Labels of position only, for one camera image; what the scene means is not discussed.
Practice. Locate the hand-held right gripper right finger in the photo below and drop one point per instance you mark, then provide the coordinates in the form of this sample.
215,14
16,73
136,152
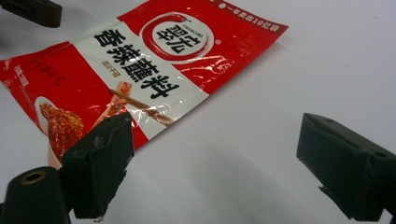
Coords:
342,168

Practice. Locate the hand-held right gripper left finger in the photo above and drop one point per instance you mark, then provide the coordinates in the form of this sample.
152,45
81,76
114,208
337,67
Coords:
96,165

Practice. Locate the red and white seasoning packet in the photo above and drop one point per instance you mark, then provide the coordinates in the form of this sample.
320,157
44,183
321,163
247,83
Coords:
130,81

